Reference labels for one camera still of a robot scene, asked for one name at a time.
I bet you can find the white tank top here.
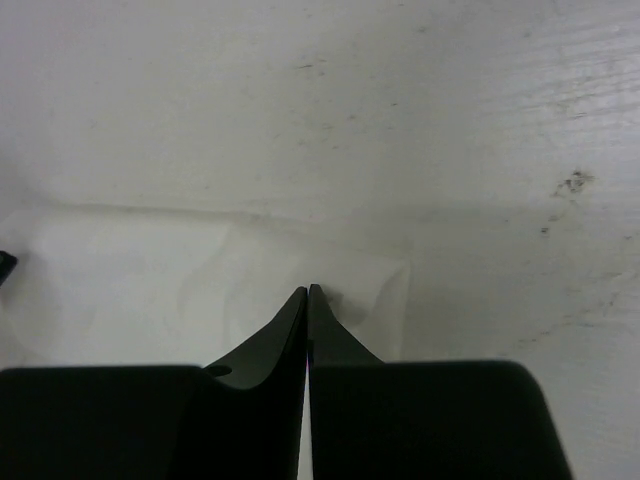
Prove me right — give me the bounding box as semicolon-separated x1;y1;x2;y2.
1;207;410;367

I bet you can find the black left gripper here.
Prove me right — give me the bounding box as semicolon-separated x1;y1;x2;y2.
0;251;18;285

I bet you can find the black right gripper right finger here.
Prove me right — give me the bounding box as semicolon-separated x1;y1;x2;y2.
308;285;572;479

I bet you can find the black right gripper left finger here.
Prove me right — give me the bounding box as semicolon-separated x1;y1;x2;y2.
1;288;306;479

